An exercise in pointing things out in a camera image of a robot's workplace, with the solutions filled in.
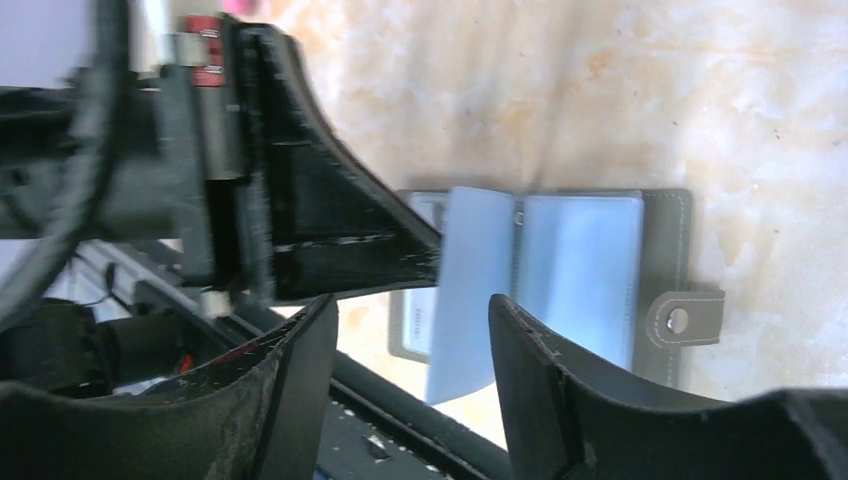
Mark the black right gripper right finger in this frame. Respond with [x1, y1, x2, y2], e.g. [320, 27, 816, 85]
[489, 295, 847, 479]

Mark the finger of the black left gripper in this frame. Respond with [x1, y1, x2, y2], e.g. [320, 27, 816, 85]
[272, 233, 439, 302]

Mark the grey-green leather card holder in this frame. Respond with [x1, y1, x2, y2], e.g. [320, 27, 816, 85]
[388, 189, 724, 388]

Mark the blue card in holder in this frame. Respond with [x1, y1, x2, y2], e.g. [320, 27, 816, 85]
[411, 187, 644, 405]

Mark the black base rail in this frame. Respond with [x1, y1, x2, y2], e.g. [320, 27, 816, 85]
[73, 241, 512, 479]

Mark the white VIP card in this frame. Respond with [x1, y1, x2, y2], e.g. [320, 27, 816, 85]
[402, 192, 449, 356]

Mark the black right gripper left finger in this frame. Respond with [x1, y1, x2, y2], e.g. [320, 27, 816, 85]
[1, 295, 338, 479]

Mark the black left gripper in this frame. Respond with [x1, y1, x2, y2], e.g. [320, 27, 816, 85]
[1, 16, 441, 296]

